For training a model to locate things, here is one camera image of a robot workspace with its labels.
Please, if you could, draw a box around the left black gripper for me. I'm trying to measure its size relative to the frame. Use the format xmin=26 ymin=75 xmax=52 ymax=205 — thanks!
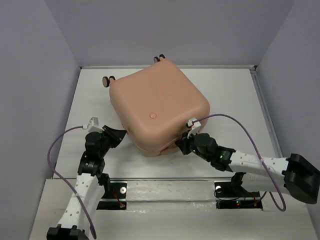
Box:
xmin=98 ymin=125 xmax=126 ymax=158

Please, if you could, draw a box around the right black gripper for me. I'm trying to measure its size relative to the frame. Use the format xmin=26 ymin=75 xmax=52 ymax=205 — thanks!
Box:
xmin=175 ymin=128 xmax=212 ymax=162

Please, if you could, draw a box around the pink hard-shell suitcase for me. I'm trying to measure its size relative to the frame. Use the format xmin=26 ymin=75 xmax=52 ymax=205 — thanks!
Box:
xmin=102 ymin=54 xmax=210 ymax=157

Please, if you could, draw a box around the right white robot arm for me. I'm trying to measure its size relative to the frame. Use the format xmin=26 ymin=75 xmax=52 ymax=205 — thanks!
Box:
xmin=175 ymin=133 xmax=320 ymax=205

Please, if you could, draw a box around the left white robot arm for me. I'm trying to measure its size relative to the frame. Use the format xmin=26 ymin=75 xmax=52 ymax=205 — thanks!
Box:
xmin=46 ymin=125 xmax=127 ymax=240

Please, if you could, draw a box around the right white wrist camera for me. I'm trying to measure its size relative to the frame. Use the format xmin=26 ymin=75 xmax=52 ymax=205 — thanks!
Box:
xmin=186 ymin=117 xmax=202 ymax=139

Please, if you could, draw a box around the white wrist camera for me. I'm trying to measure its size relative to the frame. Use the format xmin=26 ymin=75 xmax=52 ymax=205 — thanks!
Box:
xmin=87 ymin=117 xmax=104 ymax=133
xmin=186 ymin=117 xmax=202 ymax=139

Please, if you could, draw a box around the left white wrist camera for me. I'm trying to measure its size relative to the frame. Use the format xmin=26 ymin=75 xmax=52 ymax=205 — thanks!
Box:
xmin=87 ymin=117 xmax=104 ymax=133

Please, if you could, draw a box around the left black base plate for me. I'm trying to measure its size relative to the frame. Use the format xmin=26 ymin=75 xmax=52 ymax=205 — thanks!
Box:
xmin=97 ymin=181 xmax=127 ymax=211

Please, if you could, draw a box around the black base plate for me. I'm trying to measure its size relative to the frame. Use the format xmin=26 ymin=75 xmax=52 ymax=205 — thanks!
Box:
xmin=97 ymin=181 xmax=127 ymax=211
xmin=213 ymin=181 xmax=263 ymax=210

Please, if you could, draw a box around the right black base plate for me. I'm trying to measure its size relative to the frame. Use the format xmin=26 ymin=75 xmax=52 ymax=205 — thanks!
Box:
xmin=213 ymin=181 xmax=263 ymax=210

